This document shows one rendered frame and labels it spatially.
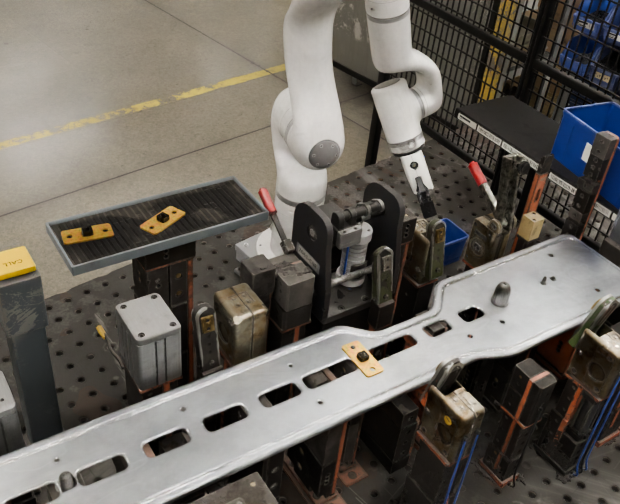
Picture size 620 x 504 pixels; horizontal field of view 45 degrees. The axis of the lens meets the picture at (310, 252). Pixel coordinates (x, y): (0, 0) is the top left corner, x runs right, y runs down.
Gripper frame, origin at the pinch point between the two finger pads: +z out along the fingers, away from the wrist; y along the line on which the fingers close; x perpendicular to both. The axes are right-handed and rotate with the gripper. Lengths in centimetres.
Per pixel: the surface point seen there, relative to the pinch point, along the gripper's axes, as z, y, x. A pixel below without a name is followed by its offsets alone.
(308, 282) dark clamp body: -12, -48, 25
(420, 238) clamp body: -5.7, -30.3, 3.6
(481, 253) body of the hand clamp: 6.7, -20.1, -7.9
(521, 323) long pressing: 11.8, -44.1, -9.8
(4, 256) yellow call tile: -39, -61, 68
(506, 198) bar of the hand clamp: -5.6, -24.0, -15.7
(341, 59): 3, 272, 18
